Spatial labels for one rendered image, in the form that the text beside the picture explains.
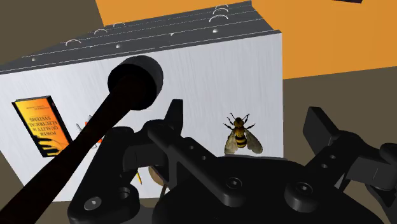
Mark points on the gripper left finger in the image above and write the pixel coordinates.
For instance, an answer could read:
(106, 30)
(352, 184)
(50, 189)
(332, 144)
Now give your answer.
(198, 161)

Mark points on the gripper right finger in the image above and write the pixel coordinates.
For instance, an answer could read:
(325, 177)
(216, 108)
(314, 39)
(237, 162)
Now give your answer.
(328, 155)

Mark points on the tan round object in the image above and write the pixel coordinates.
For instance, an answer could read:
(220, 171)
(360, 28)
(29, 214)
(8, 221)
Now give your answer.
(154, 176)

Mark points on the yellow and black bee figure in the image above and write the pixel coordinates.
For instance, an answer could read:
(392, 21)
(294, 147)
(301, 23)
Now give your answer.
(239, 133)

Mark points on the silver chest of drawers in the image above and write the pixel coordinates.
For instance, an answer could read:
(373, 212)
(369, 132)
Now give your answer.
(204, 77)

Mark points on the black rod with round head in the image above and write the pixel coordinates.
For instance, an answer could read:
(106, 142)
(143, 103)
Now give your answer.
(130, 86)

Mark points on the orange and white small object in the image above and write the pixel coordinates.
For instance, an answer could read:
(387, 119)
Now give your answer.
(98, 141)

